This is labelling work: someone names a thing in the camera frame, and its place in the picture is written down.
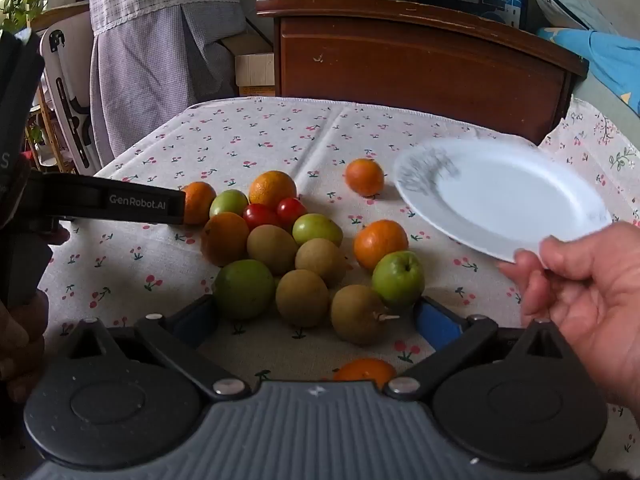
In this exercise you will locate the brown wooden cabinet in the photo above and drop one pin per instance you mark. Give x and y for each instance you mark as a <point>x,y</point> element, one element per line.
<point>425,70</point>

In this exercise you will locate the wooden rack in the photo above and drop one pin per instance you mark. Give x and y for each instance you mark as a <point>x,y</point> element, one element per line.
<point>50,125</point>

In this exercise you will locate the cherry print tablecloth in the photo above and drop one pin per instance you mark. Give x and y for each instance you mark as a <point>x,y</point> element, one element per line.
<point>150,160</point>

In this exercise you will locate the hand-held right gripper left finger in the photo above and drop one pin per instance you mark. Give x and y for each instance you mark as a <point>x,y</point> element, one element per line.
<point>195,319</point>

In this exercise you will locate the cardboard box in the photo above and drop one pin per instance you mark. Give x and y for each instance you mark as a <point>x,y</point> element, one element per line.
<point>255,72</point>

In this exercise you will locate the person's left hand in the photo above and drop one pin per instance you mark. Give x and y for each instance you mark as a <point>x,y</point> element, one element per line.
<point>22,345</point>

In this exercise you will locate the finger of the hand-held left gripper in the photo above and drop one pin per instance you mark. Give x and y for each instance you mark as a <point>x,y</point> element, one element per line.
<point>100,199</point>

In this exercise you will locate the checked lilac hanging cloth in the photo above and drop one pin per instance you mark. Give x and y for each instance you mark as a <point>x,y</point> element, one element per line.
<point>140,60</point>

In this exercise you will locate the green jujube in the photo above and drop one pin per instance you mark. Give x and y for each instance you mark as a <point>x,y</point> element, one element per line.
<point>398,277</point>
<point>317,229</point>
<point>227,202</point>

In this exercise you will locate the brown kiwi fruit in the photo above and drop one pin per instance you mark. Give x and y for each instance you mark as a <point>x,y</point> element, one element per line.
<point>357,315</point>

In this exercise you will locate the grey green mattress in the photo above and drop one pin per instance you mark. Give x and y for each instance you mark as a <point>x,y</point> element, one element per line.
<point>600,100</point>

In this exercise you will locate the grey pillow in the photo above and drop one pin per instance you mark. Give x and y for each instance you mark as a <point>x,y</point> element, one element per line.
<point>565,0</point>

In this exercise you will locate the green mango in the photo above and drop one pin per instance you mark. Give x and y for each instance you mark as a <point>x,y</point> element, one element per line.
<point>244,290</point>

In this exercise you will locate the orange mandarin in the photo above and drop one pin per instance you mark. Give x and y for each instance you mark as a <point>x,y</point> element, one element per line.
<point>200,202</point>
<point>365,176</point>
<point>365,371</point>
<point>225,240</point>
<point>272,187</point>
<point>381,244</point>

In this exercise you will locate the brown longan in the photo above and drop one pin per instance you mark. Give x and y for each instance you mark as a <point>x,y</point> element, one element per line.
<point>302,299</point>
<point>272,249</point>
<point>320,259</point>

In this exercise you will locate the white plate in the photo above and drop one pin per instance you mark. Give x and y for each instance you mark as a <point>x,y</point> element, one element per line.
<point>500,200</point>

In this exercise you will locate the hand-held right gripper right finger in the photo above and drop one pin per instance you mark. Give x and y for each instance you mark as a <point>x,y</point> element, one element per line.
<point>435,321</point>

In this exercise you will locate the white plastic chair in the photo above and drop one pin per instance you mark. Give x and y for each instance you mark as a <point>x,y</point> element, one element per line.
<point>82,135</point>

